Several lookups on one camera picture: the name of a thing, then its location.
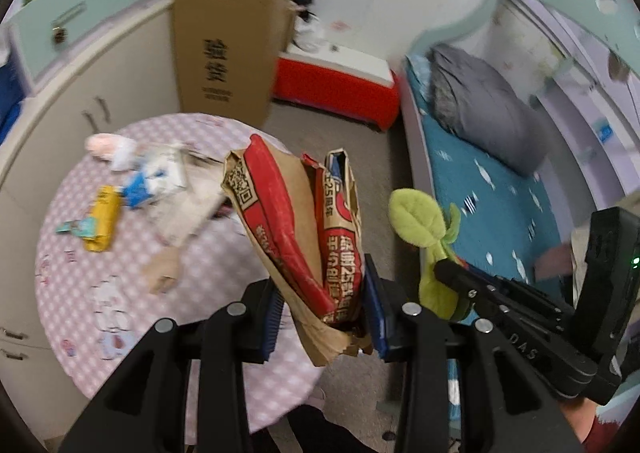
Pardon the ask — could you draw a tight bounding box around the green plush sprout toy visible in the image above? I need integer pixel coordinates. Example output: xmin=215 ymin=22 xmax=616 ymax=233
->
xmin=388 ymin=188 xmax=471 ymax=322

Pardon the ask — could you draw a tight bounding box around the beige paper wad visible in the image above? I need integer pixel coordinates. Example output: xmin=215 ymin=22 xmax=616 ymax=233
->
xmin=142 ymin=246 xmax=181 ymax=295

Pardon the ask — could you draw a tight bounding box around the teal snack pouch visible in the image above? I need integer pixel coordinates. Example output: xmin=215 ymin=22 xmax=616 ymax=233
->
xmin=55 ymin=217 xmax=98 ymax=239

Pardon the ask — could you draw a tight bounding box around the red brown paper bag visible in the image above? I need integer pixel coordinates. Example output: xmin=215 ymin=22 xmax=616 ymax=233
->
xmin=221 ymin=133 xmax=372 ymax=366

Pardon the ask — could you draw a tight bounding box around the yellow white snack packet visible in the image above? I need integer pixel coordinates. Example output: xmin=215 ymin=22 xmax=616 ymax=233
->
xmin=82 ymin=185 xmax=122 ymax=253

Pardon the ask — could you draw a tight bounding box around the blue white carton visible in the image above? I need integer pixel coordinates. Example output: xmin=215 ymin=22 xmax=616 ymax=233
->
xmin=120 ymin=144 xmax=188 ymax=209

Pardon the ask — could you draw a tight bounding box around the large beige paper bag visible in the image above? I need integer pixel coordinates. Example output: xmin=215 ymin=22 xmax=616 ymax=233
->
xmin=144 ymin=148 xmax=227 ymax=247

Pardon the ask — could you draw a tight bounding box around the person's right hand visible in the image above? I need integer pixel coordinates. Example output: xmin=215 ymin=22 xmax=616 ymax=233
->
xmin=559 ymin=397 xmax=598 ymax=443

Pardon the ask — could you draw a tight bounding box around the teal patterned bed sheet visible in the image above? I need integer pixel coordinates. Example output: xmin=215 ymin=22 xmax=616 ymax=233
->
xmin=404 ymin=52 xmax=576 ymax=419

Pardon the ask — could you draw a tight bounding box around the pink checkered round tablecloth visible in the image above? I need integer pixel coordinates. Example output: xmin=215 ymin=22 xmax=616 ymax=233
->
xmin=35 ymin=114 xmax=322 ymax=431

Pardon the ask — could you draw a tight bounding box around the grey pillow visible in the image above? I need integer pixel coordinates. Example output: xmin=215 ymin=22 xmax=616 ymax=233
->
xmin=430 ymin=44 xmax=548 ymax=176

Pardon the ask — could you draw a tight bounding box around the red white storage box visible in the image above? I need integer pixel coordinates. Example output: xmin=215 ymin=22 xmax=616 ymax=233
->
xmin=273 ymin=43 xmax=400 ymax=131

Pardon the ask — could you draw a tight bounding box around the pink fluffy plush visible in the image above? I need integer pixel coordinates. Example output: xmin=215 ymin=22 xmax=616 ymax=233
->
xmin=85 ymin=133 xmax=138 ymax=172

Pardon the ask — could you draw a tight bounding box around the beige cabinet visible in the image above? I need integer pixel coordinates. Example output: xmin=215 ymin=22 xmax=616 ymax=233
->
xmin=1 ymin=0 xmax=179 ymax=442

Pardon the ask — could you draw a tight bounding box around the blue tissue box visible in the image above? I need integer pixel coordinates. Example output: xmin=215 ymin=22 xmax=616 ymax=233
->
xmin=0 ymin=52 xmax=25 ymax=143

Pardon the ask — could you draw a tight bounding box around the tall brown cardboard box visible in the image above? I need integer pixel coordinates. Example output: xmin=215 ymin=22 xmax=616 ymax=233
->
xmin=172 ymin=0 xmax=293 ymax=128

